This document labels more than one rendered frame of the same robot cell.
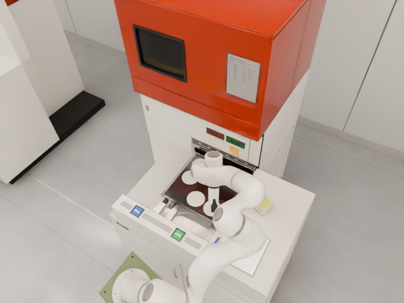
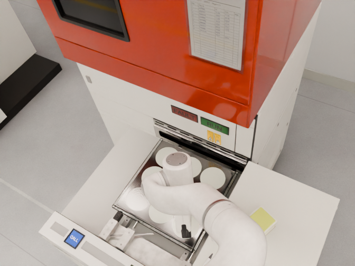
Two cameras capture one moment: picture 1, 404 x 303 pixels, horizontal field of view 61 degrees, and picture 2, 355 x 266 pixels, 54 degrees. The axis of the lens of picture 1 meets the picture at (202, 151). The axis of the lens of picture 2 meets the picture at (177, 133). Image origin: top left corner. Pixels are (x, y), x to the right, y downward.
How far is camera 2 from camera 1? 64 cm
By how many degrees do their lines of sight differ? 6
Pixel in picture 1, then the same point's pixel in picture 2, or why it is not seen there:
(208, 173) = (167, 197)
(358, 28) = not seen: outside the picture
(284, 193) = (292, 200)
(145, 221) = (85, 255)
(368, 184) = not seen: outside the picture
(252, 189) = (242, 252)
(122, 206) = (53, 231)
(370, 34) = not seen: outside the picture
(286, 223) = (298, 250)
